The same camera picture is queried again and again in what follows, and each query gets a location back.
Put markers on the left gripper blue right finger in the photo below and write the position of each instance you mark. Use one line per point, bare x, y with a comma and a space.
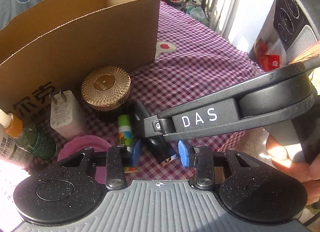
186, 153

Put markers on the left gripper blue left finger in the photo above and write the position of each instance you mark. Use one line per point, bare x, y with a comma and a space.
134, 152

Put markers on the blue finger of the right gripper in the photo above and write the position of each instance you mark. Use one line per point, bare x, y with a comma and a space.
144, 124

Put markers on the black gold lipstick tube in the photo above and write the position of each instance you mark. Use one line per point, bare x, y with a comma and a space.
161, 150

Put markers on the purple plastic lid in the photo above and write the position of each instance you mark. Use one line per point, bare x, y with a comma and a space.
82, 163

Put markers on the person right hand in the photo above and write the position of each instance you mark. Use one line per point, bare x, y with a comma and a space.
294, 144

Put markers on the red plastic bag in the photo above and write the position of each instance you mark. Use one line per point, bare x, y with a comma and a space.
270, 56

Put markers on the gold lidded dark jar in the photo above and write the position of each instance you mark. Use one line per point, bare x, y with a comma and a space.
106, 90

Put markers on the black speaker box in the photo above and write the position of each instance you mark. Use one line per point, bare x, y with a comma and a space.
297, 24

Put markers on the purple checkered tablecloth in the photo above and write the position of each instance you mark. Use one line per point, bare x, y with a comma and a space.
202, 63

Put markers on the brown cardboard box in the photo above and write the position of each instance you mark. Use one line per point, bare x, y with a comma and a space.
55, 44

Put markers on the green dropper bottle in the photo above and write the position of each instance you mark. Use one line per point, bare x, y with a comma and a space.
29, 137

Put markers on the white supplement bottle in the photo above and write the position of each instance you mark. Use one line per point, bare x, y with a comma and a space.
12, 154

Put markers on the white wall charger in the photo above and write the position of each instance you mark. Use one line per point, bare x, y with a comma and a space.
67, 117

